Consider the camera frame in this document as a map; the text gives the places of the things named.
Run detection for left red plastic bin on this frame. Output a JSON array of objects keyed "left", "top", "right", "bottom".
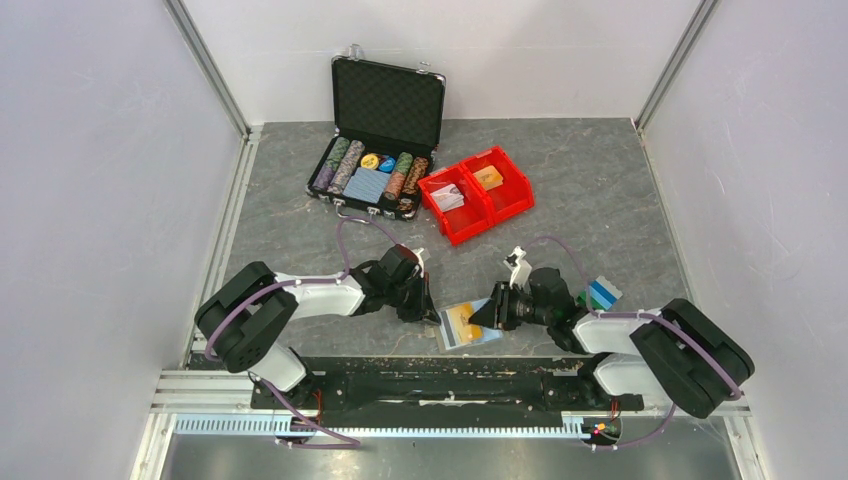
[{"left": 418, "top": 164, "right": 494, "bottom": 246}]

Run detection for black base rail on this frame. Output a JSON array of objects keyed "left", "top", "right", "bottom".
[{"left": 287, "top": 356, "right": 644, "bottom": 428}]

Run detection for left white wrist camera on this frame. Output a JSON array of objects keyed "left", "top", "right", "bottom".
[{"left": 410, "top": 247, "right": 430, "bottom": 277}]

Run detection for red plastic bin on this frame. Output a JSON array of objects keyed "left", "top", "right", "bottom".
[
  {"left": 418, "top": 164, "right": 494, "bottom": 246},
  {"left": 460, "top": 146, "right": 535, "bottom": 224}
]

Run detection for black poker chip case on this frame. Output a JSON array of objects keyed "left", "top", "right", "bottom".
[{"left": 305, "top": 44, "right": 447, "bottom": 221}]

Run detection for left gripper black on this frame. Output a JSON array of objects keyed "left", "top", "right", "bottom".
[{"left": 386, "top": 272, "right": 441, "bottom": 326}]

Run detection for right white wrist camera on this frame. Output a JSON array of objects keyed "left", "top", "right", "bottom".
[{"left": 503, "top": 246, "right": 532, "bottom": 289}]

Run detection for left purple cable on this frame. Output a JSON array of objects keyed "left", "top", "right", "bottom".
[{"left": 203, "top": 217, "right": 403, "bottom": 450}]

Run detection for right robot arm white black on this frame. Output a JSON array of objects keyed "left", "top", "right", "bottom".
[{"left": 469, "top": 267, "right": 756, "bottom": 419}]

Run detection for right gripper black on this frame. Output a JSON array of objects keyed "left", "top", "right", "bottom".
[{"left": 468, "top": 281, "right": 552, "bottom": 331}]

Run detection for orange cards in bin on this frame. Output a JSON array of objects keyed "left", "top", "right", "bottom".
[{"left": 473, "top": 165, "right": 504, "bottom": 190}]

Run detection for green blue toy brick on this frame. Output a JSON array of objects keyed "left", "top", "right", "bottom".
[{"left": 576, "top": 276, "right": 623, "bottom": 311}]

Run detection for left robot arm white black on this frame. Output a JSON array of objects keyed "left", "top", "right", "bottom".
[{"left": 194, "top": 244, "right": 439, "bottom": 408}]

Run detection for blue playing card deck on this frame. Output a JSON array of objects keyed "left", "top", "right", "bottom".
[{"left": 343, "top": 167, "right": 390, "bottom": 203}]

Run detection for right red plastic bin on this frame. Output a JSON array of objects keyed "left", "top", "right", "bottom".
[{"left": 460, "top": 146, "right": 535, "bottom": 224}]

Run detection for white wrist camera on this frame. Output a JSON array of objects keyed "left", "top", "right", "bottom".
[
  {"left": 410, "top": 247, "right": 430, "bottom": 277},
  {"left": 503, "top": 246, "right": 532, "bottom": 289}
]

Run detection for gold VIP card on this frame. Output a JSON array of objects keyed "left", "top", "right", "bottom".
[{"left": 453, "top": 299, "right": 487, "bottom": 346}]

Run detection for white cable duct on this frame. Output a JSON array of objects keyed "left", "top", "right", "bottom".
[{"left": 174, "top": 413, "right": 590, "bottom": 440}]

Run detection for white cards in bin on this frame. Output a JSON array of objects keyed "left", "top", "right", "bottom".
[{"left": 431, "top": 183, "right": 465, "bottom": 212}]

